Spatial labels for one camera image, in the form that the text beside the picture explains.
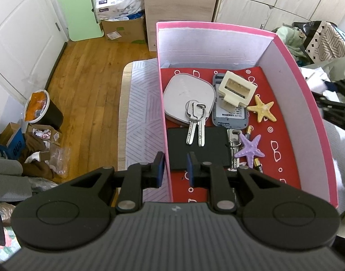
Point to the blue cardboard box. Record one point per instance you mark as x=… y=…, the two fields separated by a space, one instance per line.
x=13 y=144

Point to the olive green jacket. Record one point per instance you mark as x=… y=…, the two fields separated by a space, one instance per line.
x=339 y=67

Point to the yellow starfish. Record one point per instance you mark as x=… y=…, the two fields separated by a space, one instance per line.
x=262 y=108

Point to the brown box with scraps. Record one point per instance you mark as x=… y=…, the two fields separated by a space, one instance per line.
x=44 y=135

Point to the red printed cloth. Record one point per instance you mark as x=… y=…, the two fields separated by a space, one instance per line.
x=279 y=124

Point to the pale green cloth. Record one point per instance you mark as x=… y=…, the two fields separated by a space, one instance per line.
x=288 y=38

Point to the rounded compact case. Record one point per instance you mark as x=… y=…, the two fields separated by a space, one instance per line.
x=183 y=96

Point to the floral cloth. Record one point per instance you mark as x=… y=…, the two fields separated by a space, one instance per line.
x=8 y=245

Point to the black power bank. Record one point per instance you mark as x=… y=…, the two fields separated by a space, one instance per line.
x=212 y=146

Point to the geometric patterned bag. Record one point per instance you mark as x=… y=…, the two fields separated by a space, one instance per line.
x=327 y=39

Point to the purple starfish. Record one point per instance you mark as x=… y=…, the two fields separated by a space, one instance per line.
x=250 y=151

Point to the cream plastic clip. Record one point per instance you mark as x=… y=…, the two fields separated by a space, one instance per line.
x=237 y=89

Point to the grey chair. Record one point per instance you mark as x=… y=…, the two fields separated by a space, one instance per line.
x=8 y=183

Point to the wooden bookshelf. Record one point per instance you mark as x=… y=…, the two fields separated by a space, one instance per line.
x=181 y=11

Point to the brown cardboard box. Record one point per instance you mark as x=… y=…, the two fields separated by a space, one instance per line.
x=124 y=31

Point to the pink cardboard box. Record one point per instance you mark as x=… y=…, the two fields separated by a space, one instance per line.
x=316 y=146

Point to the white pocket router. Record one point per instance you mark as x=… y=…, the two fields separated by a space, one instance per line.
x=231 y=118

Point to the clear plastic bag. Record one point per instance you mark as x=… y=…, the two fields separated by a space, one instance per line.
x=59 y=161

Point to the white tissue pack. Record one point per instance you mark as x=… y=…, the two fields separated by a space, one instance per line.
x=119 y=2

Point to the white patterned tablecloth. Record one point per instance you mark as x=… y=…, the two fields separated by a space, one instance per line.
x=144 y=113

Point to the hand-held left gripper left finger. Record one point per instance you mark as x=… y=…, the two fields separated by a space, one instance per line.
x=160 y=169

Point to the white door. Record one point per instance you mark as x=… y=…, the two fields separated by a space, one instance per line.
x=20 y=19

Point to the trash bin with orange bag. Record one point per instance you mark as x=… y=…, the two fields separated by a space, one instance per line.
x=42 y=107

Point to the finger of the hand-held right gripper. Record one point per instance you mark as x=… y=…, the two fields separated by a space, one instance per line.
x=340 y=117

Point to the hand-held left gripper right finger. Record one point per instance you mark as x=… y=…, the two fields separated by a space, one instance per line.
x=190 y=169

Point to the brown cloth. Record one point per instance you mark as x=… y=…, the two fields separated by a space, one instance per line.
x=37 y=166

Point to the green folding table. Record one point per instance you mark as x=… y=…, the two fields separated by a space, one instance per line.
x=79 y=11

